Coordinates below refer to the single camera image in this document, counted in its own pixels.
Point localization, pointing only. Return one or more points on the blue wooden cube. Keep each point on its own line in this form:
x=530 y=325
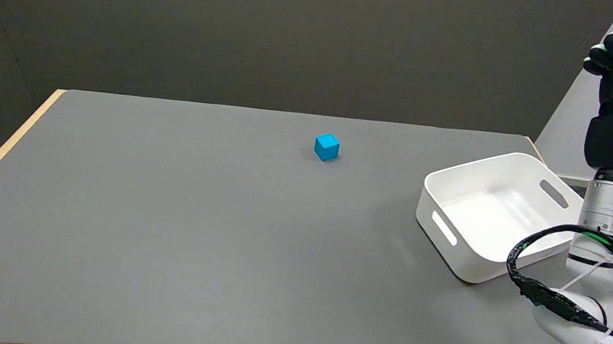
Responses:
x=327 y=147

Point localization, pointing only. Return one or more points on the white plastic bin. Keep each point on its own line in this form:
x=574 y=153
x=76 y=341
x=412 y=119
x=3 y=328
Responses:
x=493 y=214

